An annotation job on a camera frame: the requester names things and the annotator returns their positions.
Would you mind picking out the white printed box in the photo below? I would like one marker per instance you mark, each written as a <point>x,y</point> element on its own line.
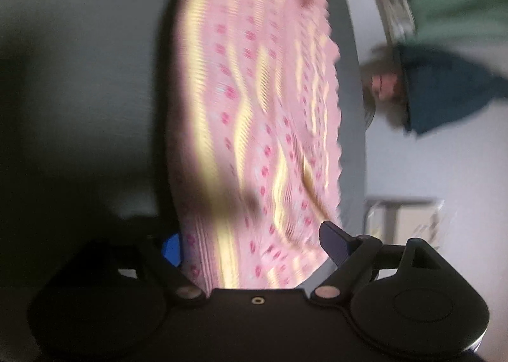
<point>399,19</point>

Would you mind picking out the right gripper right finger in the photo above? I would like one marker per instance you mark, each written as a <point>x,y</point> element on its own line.
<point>337,243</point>

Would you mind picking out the grey round table cover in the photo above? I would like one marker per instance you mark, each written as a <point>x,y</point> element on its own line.
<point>85,96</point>

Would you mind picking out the dark teal hanging jacket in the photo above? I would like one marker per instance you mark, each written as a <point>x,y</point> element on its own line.
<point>444,86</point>

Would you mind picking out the pink yellow knitted sweater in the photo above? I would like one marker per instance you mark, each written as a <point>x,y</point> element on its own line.
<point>253,153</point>

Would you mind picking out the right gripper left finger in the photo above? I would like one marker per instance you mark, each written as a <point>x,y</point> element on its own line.
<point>172,251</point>

